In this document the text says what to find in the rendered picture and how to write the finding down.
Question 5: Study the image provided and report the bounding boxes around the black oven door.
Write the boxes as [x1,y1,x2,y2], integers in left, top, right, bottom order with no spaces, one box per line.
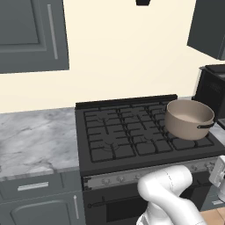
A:
[83,171,213,225]

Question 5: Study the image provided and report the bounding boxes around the grey wall cupboard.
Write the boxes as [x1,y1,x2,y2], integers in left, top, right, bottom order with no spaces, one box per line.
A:
[186,0,225,62]

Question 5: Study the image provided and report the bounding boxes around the grey wall cupboard door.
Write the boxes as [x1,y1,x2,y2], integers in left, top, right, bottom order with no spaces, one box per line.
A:
[0,0,70,75]

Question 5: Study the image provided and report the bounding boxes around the grey base cupboard door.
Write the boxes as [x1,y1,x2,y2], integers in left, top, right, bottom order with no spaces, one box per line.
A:
[0,191,86,225]

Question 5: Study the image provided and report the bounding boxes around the silver wall cupboard handle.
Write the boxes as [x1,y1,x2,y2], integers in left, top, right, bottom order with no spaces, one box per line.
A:
[47,4,59,61]

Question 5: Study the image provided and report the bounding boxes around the silver base cupboard handle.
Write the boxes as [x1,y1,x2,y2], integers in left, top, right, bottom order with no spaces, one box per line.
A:
[72,194,81,221]

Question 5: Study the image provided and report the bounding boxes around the tan cooking pot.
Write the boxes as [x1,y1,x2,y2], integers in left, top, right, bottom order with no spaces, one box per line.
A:
[163,98,216,142]

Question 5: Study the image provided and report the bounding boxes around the grey drawer front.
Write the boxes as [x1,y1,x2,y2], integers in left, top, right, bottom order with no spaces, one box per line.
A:
[200,187,225,212]
[0,171,65,204]

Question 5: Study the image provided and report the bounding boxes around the black oven door handle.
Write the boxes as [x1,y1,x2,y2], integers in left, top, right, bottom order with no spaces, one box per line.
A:
[86,195,148,209]

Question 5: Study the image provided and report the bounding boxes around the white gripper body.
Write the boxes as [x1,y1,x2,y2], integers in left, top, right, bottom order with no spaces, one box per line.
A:
[208,156,225,183]

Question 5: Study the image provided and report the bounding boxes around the black range hood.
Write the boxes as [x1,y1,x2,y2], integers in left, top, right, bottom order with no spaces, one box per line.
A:
[135,0,152,6]

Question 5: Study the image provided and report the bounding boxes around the black coffee machine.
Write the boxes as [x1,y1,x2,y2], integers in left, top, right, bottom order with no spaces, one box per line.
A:
[191,63,225,130]

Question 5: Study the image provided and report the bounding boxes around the black gas stove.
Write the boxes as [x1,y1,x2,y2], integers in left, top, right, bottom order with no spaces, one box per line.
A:
[74,93,225,225]

